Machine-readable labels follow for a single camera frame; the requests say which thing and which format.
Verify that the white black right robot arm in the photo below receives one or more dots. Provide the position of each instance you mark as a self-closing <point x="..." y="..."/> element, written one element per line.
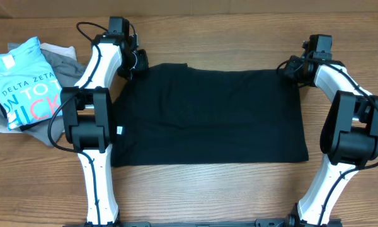
<point x="349" y="138"/>

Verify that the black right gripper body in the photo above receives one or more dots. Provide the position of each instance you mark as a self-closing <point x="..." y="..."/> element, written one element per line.
<point x="292" y="70"/>

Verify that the black t-shirt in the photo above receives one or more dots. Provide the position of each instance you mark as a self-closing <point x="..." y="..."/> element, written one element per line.
<point x="174" y="114"/>

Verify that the light blue printed t-shirt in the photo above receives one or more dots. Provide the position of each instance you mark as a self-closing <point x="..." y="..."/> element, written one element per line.
<point x="29" y="88"/>

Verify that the cardboard back panel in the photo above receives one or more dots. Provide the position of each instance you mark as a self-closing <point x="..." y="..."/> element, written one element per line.
<point x="88" y="8"/>

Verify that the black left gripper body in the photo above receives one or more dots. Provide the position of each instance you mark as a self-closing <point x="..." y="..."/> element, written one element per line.
<point x="137" y="63"/>

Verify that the grey folded t-shirt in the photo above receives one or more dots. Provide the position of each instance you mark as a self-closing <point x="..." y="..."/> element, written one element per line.
<point x="68" y="72"/>

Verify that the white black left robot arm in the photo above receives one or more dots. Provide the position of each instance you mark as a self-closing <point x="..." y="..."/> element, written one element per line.
<point x="89" y="123"/>

